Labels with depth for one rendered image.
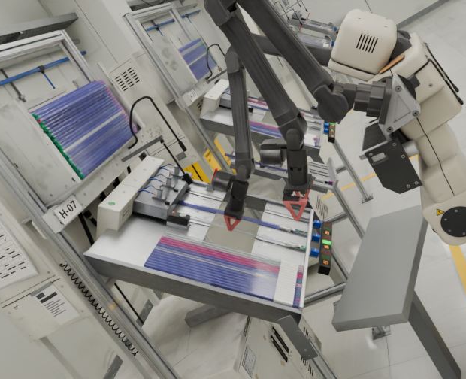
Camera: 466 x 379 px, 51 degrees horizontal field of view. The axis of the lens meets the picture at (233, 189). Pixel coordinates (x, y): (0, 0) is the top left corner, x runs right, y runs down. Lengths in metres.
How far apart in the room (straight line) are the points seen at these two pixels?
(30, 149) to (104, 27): 3.46
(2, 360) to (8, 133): 1.76
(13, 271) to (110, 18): 3.54
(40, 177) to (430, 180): 1.20
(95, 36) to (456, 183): 4.13
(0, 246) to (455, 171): 1.42
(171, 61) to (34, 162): 1.45
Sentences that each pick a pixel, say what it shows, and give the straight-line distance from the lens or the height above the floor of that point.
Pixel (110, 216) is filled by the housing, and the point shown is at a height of 1.23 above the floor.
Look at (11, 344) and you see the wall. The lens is 3.25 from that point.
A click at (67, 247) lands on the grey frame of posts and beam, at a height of 1.26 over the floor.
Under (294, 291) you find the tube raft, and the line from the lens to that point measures 1.62.
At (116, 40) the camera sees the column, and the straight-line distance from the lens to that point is 5.03.
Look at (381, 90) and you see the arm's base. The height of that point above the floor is 1.21.
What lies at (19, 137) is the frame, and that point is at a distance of 1.69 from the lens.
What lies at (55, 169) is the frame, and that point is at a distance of 1.67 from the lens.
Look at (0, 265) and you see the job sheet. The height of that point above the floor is 1.30.
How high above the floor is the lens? 1.52
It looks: 15 degrees down
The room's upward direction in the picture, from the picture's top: 33 degrees counter-clockwise
